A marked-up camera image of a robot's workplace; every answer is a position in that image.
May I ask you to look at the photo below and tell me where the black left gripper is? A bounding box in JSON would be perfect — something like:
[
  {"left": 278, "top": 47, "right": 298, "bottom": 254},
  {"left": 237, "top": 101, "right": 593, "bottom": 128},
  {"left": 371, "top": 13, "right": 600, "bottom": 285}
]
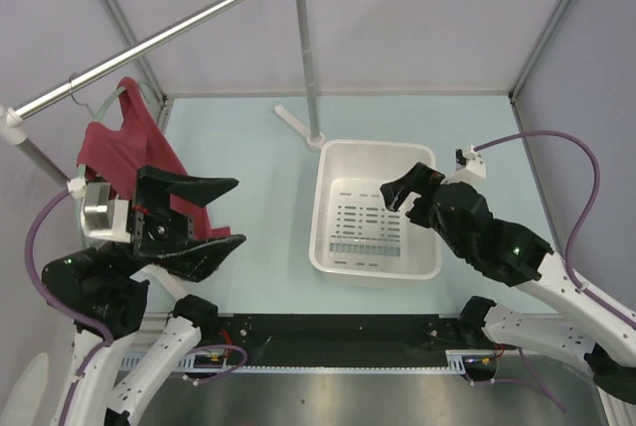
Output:
[{"left": 103, "top": 162, "right": 247, "bottom": 280}]

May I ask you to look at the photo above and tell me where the red tank top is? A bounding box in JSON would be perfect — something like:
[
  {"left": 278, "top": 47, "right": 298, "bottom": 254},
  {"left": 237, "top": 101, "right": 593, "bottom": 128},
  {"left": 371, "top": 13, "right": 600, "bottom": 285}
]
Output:
[{"left": 77, "top": 76, "right": 232, "bottom": 240}]

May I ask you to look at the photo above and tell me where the mint green plastic hanger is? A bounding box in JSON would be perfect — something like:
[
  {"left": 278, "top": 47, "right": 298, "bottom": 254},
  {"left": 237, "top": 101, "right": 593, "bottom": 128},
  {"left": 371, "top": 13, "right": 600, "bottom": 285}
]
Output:
[{"left": 77, "top": 77, "right": 148, "bottom": 195}]

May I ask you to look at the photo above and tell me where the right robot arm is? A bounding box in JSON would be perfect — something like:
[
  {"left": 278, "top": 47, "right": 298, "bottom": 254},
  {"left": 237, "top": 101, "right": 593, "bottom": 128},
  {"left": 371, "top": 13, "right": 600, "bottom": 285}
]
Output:
[{"left": 380, "top": 163, "right": 635, "bottom": 404}]

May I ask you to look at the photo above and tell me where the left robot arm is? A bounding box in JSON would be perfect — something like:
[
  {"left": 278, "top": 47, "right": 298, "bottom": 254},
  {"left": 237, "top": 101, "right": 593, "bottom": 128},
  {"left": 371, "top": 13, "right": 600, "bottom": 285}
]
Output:
[{"left": 36, "top": 166, "right": 244, "bottom": 425}]

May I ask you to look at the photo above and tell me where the white plastic basket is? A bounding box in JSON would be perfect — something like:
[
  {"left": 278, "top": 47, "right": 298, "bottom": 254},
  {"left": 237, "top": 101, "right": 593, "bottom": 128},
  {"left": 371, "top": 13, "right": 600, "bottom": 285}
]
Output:
[{"left": 309, "top": 140, "right": 441, "bottom": 288}]

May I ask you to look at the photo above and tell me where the metal clothes rack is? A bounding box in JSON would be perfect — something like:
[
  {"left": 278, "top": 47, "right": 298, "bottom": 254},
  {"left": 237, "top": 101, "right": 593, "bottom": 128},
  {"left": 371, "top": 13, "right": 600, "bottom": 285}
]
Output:
[{"left": 1, "top": 0, "right": 324, "bottom": 195}]

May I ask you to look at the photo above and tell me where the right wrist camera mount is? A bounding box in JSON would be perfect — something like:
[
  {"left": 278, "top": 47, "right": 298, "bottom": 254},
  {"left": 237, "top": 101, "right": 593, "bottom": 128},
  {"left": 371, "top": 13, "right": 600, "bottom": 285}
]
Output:
[{"left": 443, "top": 145, "right": 487, "bottom": 188}]

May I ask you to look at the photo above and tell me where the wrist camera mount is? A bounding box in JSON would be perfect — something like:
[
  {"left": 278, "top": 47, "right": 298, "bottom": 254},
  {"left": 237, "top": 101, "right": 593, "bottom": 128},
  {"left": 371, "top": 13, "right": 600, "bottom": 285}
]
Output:
[
  {"left": 443, "top": 145, "right": 487, "bottom": 188},
  {"left": 67, "top": 178, "right": 131, "bottom": 243}
]

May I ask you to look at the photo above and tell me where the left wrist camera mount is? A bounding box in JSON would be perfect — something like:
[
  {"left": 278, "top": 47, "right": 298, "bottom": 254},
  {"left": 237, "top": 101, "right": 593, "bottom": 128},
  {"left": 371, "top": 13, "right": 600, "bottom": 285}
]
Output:
[{"left": 67, "top": 178, "right": 131, "bottom": 243}]

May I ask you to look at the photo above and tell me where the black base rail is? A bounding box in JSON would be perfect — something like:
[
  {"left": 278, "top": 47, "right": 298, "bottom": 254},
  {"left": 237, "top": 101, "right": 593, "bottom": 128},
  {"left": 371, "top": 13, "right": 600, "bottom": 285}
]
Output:
[{"left": 200, "top": 314, "right": 501, "bottom": 367}]

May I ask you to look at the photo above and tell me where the white slotted cable duct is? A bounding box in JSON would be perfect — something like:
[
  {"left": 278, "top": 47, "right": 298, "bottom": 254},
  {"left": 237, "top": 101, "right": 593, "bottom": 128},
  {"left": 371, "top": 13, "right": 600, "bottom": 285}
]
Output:
[{"left": 121, "top": 349, "right": 498, "bottom": 377}]

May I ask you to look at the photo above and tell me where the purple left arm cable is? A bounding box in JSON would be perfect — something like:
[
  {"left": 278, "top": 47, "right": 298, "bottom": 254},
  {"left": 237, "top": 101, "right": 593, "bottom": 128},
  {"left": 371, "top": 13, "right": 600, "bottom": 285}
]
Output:
[{"left": 24, "top": 188, "right": 115, "bottom": 348}]

